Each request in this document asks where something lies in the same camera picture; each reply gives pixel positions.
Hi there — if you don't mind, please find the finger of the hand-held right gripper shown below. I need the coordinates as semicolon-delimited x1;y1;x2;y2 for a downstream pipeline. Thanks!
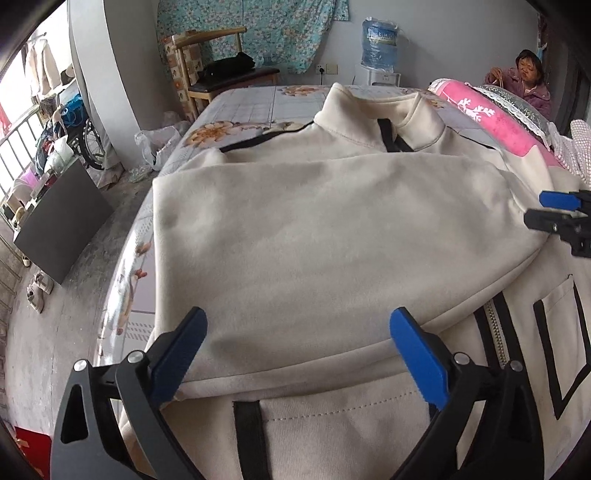
524;209;591;258
539;188;591;214

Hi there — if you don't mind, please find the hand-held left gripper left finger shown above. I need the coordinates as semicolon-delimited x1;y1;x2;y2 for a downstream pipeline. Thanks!
50;307;208;480

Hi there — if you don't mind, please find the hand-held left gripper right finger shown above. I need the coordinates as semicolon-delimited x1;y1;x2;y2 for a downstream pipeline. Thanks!
389;308;546;480

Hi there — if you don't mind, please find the cream zip jacket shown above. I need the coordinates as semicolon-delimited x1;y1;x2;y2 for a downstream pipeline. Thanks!
117;83;591;480

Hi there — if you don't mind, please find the white crochet cloth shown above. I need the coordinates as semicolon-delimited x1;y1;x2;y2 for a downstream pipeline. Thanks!
551;119;591;188

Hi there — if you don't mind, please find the pink floral quilt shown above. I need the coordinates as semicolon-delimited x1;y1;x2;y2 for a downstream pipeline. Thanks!
427;78;568;169

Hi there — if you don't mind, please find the lace-trimmed grey pillow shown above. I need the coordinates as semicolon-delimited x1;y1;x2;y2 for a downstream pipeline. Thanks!
475;84;557;139

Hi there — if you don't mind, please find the red gift bag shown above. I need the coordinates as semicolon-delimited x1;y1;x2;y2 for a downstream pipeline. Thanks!
14;427;51;480

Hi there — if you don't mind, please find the dark grey cabinet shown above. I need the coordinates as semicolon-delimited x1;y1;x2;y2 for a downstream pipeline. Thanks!
13;161;114;285

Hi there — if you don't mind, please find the white plastic bag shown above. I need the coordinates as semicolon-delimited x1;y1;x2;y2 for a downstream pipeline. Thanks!
135;124;182;171

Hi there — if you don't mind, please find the wheelchair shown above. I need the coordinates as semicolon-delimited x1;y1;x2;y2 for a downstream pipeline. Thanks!
60;95;108;172

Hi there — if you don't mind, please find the blue water bottle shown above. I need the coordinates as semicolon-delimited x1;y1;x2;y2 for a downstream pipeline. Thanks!
360;17;400;72

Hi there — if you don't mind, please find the floral checked table cover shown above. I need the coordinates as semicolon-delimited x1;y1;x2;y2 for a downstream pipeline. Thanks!
95;83;532;370

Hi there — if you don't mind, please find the blue bag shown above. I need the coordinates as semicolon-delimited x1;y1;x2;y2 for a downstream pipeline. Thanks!
61;95;85;128

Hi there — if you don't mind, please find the metal railing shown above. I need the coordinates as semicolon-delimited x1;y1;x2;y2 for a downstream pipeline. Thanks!
0;104;52;259

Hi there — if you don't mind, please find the wooden chair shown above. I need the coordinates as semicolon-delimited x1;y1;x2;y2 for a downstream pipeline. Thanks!
173;27;281;123

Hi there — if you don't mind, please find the black bag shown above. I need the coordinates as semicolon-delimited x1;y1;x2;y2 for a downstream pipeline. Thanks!
202;52;256;82

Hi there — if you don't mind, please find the beige hanging coat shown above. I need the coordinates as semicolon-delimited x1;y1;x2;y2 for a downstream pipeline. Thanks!
25;37;62;100

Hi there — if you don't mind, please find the teal floral wall cloth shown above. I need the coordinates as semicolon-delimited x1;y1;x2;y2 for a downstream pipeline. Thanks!
157;0;350;75

